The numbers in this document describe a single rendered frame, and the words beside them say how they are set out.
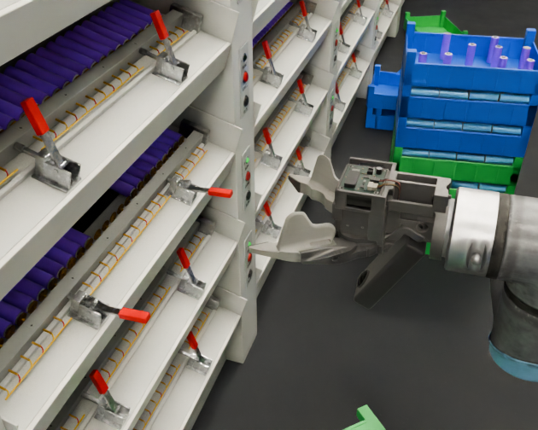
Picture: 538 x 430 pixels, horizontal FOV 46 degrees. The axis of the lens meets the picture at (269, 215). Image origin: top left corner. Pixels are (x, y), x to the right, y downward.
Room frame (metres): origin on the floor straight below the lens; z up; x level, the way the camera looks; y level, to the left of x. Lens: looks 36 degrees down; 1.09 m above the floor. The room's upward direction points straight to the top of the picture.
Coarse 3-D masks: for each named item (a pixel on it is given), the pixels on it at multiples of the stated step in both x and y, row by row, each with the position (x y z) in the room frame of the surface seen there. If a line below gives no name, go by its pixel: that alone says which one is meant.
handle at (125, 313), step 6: (96, 300) 0.54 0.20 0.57; (96, 306) 0.54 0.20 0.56; (102, 306) 0.54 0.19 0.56; (108, 306) 0.54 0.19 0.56; (102, 312) 0.53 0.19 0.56; (108, 312) 0.53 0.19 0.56; (114, 312) 0.53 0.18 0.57; (120, 312) 0.52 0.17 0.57; (126, 312) 0.52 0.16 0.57; (132, 312) 0.52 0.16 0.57; (138, 312) 0.52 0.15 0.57; (144, 312) 0.52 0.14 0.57; (120, 318) 0.52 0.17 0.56; (126, 318) 0.52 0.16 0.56; (132, 318) 0.52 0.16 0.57; (138, 318) 0.51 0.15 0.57; (144, 318) 0.51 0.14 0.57
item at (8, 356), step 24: (192, 144) 0.90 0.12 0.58; (168, 168) 0.82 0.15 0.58; (192, 168) 0.85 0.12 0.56; (144, 192) 0.75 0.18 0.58; (120, 216) 0.69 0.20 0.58; (96, 240) 0.64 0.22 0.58; (96, 264) 0.61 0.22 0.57; (72, 288) 0.56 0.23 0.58; (48, 312) 0.51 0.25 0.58; (24, 336) 0.48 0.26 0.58; (0, 360) 0.44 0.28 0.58
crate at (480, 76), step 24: (408, 24) 1.51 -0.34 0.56; (408, 48) 1.51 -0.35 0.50; (432, 48) 1.52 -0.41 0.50; (456, 48) 1.51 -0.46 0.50; (480, 48) 1.50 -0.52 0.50; (504, 48) 1.49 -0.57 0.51; (408, 72) 1.34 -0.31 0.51; (432, 72) 1.33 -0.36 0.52; (456, 72) 1.32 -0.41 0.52; (480, 72) 1.31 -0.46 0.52; (504, 72) 1.30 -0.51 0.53; (528, 72) 1.29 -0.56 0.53
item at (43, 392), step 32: (192, 128) 0.94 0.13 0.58; (224, 128) 0.94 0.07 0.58; (192, 160) 0.89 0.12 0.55; (224, 160) 0.91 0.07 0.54; (96, 224) 0.70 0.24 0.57; (160, 224) 0.72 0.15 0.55; (128, 256) 0.65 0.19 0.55; (160, 256) 0.66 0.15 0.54; (96, 288) 0.59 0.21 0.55; (128, 288) 0.60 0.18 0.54; (64, 320) 0.53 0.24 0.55; (64, 352) 0.49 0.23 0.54; (96, 352) 0.52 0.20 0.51; (32, 384) 0.44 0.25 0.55; (64, 384) 0.45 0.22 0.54; (32, 416) 0.40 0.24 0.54
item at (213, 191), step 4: (188, 184) 0.79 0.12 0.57; (188, 188) 0.79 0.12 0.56; (192, 188) 0.79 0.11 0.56; (196, 188) 0.79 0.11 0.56; (200, 188) 0.79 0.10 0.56; (204, 188) 0.79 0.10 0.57; (212, 188) 0.78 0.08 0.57; (216, 188) 0.78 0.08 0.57; (200, 192) 0.78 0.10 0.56; (204, 192) 0.78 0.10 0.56; (208, 192) 0.78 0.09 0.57; (212, 192) 0.77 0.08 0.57; (216, 192) 0.77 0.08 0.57; (220, 192) 0.77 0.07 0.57; (224, 192) 0.77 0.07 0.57; (228, 192) 0.77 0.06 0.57; (232, 192) 0.77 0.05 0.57; (220, 196) 0.77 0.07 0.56; (224, 196) 0.77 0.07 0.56; (228, 196) 0.77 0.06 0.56
